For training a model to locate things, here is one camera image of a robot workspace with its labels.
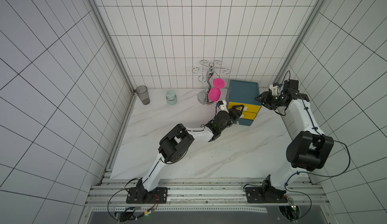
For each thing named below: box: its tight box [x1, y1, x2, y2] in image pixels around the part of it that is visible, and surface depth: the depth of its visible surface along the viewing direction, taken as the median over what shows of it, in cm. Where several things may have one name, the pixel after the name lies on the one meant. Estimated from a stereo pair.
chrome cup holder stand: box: [191, 59, 231, 106], surface depth 96 cm
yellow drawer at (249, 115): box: [242, 110, 258, 120], surface depth 91 cm
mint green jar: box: [165, 89, 178, 106], surface depth 112 cm
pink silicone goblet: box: [208, 77, 226, 102], surface depth 92 cm
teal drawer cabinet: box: [226, 79, 262, 127], surface depth 91 cm
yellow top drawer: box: [227, 101, 262, 114], surface depth 86 cm
